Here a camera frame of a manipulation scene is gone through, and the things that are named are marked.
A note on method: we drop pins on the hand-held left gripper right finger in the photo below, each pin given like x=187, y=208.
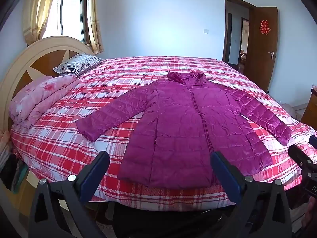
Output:
x=226, y=176

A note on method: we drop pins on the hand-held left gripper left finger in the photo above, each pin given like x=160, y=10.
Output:
x=92, y=176

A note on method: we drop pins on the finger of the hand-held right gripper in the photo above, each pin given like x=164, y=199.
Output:
x=314, y=141
x=298, y=155

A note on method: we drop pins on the magenta puffer jacket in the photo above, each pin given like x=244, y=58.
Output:
x=188, y=129

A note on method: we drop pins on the wooden cabinet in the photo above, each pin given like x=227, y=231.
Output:
x=309, y=114

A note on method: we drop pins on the dark cloth pile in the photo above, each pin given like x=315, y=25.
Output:
x=12, y=171

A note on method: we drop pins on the pink floral folded quilt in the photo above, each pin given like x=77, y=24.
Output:
x=42, y=99

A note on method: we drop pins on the brown wooden door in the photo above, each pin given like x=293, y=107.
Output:
x=262, y=62

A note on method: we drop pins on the bed with red plaid sheet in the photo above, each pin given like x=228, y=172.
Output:
x=123, y=76

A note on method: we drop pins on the striped pillow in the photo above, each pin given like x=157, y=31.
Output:
x=79, y=63

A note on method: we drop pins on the wooden round headboard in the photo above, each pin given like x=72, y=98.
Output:
x=49, y=59

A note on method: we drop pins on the red paper door decoration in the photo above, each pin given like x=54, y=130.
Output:
x=264, y=27

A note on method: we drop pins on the window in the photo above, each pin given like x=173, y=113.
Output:
x=71, y=14

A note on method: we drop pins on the wide yellow curtain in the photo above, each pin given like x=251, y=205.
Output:
x=37, y=10

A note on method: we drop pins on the brown door frame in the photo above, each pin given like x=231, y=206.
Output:
x=225, y=29

